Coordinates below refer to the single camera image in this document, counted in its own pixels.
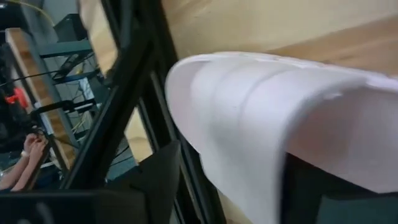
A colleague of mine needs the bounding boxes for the person's hand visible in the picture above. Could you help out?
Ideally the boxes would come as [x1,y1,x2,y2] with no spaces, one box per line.
[22,133,40,155]
[29,139,48,167]

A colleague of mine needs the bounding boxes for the red clamp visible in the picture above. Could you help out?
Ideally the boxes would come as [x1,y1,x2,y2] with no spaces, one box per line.
[4,86,29,106]

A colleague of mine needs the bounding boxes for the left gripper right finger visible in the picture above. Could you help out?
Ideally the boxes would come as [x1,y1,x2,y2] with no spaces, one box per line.
[281,152,374,224]

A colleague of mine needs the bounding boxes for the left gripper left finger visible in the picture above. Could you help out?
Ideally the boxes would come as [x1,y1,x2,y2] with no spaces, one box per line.
[107,139,182,224]

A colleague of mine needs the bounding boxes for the black bar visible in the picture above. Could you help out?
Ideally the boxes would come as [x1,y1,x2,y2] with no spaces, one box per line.
[30,98,98,115]

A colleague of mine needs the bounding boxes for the pink rubber slide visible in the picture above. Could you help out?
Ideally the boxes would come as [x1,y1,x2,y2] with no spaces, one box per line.
[164,51,398,224]

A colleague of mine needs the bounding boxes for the gray metal stand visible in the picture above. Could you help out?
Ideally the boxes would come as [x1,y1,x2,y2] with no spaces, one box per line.
[39,40,105,150]

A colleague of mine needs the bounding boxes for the person's forearm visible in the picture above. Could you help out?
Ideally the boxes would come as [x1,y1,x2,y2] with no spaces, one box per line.
[11,161,37,191]
[0,152,27,187]

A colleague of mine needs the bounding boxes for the black box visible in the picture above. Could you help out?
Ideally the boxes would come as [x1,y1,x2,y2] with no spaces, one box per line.
[53,12,88,44]

